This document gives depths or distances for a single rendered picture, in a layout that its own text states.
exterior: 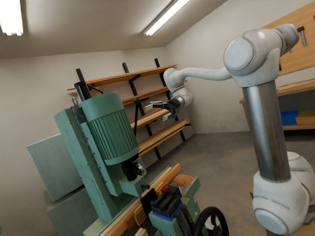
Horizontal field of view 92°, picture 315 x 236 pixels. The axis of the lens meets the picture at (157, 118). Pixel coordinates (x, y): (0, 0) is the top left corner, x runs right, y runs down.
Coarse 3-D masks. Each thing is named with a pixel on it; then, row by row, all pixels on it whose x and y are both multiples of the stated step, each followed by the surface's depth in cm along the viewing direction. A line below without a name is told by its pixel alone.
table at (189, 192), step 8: (192, 176) 91; (168, 184) 92; (176, 184) 89; (192, 184) 84; (200, 184) 90; (184, 192) 80; (192, 192) 83; (136, 224) 70; (144, 224) 68; (128, 232) 67; (136, 232) 65; (152, 232) 63
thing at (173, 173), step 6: (174, 168) 100; (180, 168) 104; (168, 174) 95; (174, 174) 98; (162, 180) 91; (168, 180) 94; (156, 186) 87; (132, 210) 74; (126, 216) 71; (120, 222) 69; (114, 228) 67; (120, 228) 67; (126, 228) 69; (108, 234) 65; (114, 234) 65; (120, 234) 67
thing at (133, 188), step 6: (120, 180) 80; (126, 180) 78; (132, 180) 76; (138, 180) 74; (144, 180) 76; (126, 186) 77; (132, 186) 73; (138, 186) 73; (126, 192) 79; (132, 192) 75; (138, 192) 72
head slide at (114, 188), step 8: (88, 128) 74; (88, 136) 77; (96, 144) 75; (96, 152) 78; (96, 160) 81; (104, 160) 77; (104, 168) 78; (112, 168) 79; (120, 168) 83; (104, 176) 81; (112, 176) 79; (120, 176) 82; (112, 184) 78; (112, 192) 81; (120, 192) 80
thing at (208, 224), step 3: (207, 219) 92; (210, 219) 92; (207, 222) 90; (210, 222) 89; (207, 225) 88; (210, 225) 88; (213, 225) 87; (219, 225) 91; (207, 228) 87; (210, 228) 86; (213, 228) 86; (216, 228) 88; (219, 228) 90; (210, 231) 86; (213, 231) 85; (216, 231) 87; (219, 231) 90; (210, 234) 87; (213, 234) 85; (216, 234) 86
